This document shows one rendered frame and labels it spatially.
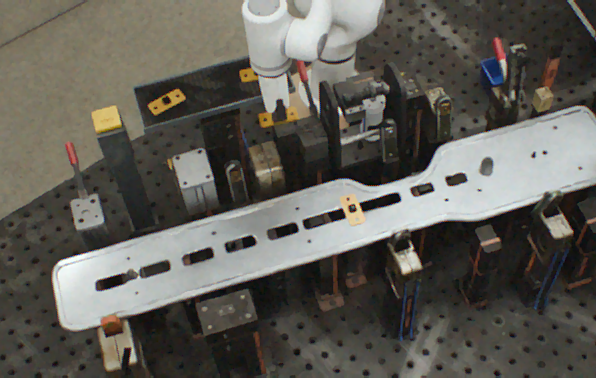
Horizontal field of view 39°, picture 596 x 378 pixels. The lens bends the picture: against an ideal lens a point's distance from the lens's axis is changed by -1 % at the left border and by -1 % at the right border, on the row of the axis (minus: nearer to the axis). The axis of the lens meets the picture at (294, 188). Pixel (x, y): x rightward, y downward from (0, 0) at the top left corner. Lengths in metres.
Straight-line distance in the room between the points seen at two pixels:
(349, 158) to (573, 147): 0.55
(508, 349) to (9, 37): 2.67
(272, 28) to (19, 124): 2.20
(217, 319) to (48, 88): 2.08
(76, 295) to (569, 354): 1.19
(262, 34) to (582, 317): 1.14
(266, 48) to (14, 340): 1.10
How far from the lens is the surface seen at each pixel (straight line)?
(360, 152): 2.15
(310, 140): 2.04
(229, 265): 1.96
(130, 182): 2.21
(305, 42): 1.62
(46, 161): 3.53
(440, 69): 2.70
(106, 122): 2.04
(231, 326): 1.86
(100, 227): 2.02
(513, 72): 2.11
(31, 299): 2.38
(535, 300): 2.27
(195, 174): 1.97
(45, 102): 3.72
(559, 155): 2.17
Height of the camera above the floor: 2.71
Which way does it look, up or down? 56 degrees down
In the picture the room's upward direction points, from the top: 5 degrees counter-clockwise
